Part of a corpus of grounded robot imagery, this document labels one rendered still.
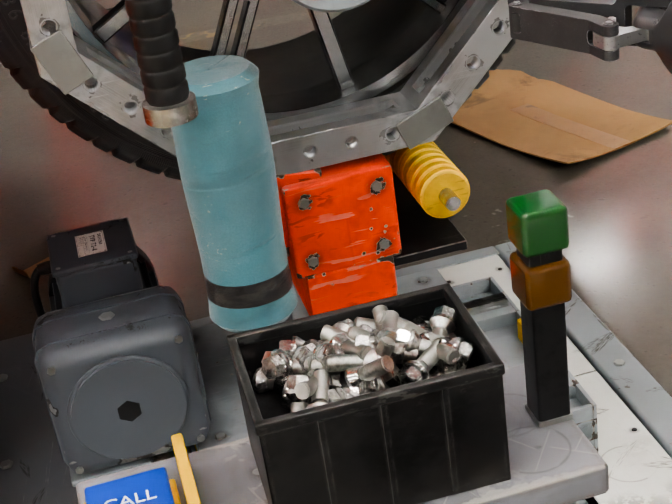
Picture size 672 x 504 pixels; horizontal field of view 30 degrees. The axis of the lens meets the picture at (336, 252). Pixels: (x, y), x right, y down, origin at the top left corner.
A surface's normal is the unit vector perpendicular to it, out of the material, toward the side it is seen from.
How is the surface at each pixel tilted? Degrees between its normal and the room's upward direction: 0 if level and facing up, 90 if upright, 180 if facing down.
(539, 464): 0
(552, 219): 90
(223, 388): 0
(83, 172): 0
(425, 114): 90
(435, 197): 90
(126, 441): 90
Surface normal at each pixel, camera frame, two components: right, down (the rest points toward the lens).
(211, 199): -0.29, 0.52
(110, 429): 0.26, 0.43
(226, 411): -0.13, -0.87
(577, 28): -0.74, 0.40
